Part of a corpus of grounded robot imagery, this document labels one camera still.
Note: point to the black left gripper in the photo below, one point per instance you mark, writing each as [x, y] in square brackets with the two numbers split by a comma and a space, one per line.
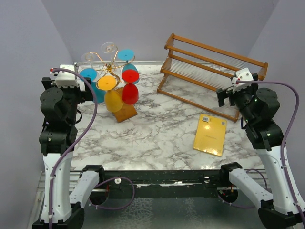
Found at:
[84, 95]

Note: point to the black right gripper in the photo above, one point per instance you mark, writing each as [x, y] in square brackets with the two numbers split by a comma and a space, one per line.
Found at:
[223, 93]

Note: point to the blue plastic goblet front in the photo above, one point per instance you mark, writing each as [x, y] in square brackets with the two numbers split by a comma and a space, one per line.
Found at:
[93, 74]

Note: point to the blue plastic goblet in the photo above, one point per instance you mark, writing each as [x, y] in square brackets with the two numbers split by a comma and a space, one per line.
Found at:
[127, 58]
[93, 74]

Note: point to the yellow plastic goblet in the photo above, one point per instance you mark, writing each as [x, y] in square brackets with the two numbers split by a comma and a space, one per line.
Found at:
[112, 98]

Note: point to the smooth clear wine glass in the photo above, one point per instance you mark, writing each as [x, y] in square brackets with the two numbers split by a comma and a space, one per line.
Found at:
[91, 59]

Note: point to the red plastic goblet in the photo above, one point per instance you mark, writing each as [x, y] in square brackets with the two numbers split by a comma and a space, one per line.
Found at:
[130, 93]

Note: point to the ribbed clear wine glass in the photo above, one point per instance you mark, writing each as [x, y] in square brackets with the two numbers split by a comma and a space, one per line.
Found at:
[111, 49]

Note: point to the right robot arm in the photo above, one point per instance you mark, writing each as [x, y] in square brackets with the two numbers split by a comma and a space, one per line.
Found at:
[283, 206]

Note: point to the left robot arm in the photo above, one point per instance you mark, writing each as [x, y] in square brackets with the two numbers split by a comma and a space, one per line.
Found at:
[62, 208]

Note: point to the wooden shelf rack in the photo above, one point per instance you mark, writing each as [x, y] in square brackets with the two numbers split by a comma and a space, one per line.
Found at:
[205, 66]

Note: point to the wine glass rack wooden base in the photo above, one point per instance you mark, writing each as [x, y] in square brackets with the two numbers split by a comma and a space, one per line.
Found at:
[127, 111]

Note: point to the yellow book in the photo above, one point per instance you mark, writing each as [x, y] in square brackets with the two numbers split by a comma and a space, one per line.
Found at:
[210, 135]

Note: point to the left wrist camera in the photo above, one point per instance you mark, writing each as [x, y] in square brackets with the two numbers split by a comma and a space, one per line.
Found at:
[64, 79]

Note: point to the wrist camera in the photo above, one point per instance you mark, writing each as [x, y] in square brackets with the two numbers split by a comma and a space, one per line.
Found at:
[240, 79]
[64, 79]

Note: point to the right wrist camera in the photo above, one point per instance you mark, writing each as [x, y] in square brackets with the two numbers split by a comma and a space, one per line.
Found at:
[240, 79]

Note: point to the gold wire glass rack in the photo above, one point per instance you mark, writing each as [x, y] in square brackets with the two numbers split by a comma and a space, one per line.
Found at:
[112, 68]

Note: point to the aluminium table frame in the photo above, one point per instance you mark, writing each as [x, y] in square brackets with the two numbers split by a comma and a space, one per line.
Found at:
[159, 137]

